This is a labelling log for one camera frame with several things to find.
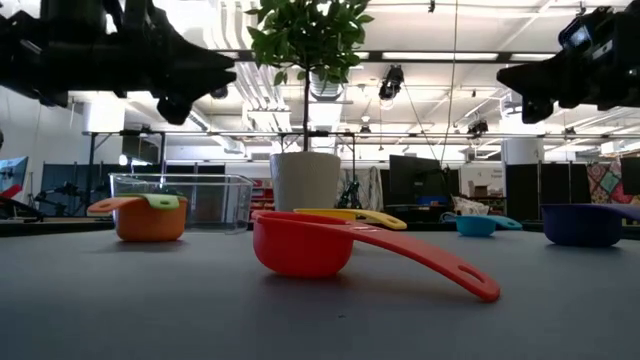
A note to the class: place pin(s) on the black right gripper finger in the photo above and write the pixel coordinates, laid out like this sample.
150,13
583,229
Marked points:
540,89
540,70

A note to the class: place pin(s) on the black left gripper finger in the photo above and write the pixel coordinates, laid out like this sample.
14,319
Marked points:
200,57
200,81

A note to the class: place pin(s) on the green measuring cup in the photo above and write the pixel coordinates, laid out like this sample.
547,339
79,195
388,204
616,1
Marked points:
165,201

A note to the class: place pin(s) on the purple measuring cup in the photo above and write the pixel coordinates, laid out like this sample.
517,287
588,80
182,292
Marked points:
582,225

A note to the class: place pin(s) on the teal measuring cup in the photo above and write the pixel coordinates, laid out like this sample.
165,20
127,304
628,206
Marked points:
475,226

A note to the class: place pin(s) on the orange measuring cup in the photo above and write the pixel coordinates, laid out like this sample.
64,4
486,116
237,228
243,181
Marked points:
150,225

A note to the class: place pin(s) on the red measuring cup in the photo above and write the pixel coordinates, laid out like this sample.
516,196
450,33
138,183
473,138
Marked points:
295,250

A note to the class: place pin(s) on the yellow measuring cup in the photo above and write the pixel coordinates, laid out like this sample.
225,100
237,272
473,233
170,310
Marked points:
380,219

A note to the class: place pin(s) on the black room partition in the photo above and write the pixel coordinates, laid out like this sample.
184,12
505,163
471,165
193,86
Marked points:
545,192

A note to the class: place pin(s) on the colourful patchwork quilt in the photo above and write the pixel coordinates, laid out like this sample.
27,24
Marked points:
607,182

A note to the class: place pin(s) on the green leafy plant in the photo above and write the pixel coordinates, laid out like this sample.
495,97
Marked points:
310,35

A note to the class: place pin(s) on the clear plastic bin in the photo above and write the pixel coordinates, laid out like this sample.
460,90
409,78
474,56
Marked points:
220,200

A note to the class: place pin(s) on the blue room partition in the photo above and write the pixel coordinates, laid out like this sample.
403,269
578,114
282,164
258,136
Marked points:
75,185

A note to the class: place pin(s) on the red storage bin shelf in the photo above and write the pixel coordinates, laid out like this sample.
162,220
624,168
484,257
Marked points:
262,197

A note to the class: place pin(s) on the white crumpled cloth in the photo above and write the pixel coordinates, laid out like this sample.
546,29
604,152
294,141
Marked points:
470,206

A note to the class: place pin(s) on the white ribbed plant pot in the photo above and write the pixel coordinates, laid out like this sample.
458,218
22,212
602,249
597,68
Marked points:
305,182

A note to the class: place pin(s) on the black computer monitor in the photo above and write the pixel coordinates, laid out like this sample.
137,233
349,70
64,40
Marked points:
415,177

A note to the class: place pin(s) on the grey draped cloth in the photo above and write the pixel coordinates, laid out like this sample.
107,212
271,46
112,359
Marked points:
365,187

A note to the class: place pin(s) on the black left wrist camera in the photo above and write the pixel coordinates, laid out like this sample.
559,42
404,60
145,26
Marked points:
75,12

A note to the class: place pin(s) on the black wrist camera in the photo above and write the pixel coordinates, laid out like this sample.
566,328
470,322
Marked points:
75,12
582,30

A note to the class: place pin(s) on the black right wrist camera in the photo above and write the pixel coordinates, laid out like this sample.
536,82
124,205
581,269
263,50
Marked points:
582,30

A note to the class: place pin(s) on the black ceiling rig camera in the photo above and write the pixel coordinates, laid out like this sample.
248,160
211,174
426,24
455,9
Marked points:
391,82

